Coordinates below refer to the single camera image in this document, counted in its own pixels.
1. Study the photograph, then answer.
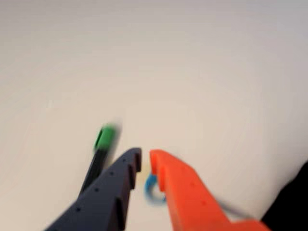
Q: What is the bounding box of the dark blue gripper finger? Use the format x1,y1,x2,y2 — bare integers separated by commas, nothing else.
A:
44,147,142,231

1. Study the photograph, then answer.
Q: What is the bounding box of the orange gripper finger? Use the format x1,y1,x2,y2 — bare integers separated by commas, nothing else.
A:
150,149,270,231

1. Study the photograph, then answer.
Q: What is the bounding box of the black fabric bag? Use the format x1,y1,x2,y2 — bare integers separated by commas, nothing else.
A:
261,160,308,231

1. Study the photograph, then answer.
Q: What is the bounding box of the black marker with green cap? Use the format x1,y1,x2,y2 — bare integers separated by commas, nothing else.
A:
80,124,119,193

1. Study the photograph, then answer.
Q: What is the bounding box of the small blue ring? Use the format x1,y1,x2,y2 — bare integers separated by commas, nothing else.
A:
143,173,167,207

